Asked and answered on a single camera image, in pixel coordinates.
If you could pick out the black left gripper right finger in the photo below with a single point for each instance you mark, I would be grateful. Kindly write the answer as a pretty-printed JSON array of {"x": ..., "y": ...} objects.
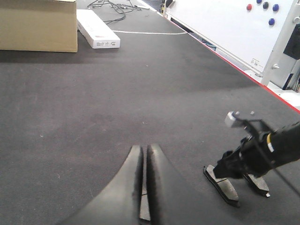
[{"x": 172, "y": 201}]

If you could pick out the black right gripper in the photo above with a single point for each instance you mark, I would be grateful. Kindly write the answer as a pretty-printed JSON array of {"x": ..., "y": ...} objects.
[{"x": 246, "y": 159}]

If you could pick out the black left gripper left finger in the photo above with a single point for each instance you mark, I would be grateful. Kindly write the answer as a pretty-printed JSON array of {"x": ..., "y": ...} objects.
[{"x": 119, "y": 202}]

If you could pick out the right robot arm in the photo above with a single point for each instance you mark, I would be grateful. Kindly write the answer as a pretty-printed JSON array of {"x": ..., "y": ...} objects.
[{"x": 281, "y": 146}]

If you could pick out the white magnetic whiteboard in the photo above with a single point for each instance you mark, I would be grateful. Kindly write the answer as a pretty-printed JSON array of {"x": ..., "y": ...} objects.
[{"x": 263, "y": 35}]

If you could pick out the white long box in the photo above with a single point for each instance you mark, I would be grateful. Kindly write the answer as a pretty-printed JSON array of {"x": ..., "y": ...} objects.
[{"x": 95, "y": 31}]

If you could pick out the cardboard box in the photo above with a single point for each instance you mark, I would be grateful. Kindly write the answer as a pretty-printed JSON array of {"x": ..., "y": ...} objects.
[{"x": 38, "y": 25}]

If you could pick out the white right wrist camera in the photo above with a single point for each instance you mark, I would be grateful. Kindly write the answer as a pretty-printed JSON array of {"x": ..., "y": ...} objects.
[{"x": 256, "y": 128}]

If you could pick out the red frame conveyor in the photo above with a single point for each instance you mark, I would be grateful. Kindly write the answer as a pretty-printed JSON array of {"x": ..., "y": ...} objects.
[{"x": 67, "y": 121}]

